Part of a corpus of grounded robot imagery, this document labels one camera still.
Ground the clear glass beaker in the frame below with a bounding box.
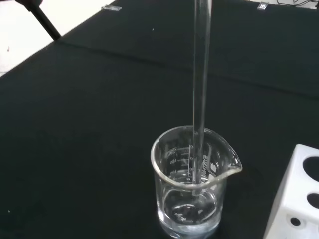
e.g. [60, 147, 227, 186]
[150, 125, 243, 238]

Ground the white test tube rack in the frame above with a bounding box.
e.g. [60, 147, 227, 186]
[262, 143, 319, 239]

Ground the black bench cloth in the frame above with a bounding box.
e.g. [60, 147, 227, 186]
[0, 0, 319, 239]

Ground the black tripod leg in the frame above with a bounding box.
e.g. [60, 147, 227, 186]
[14, 0, 62, 41]

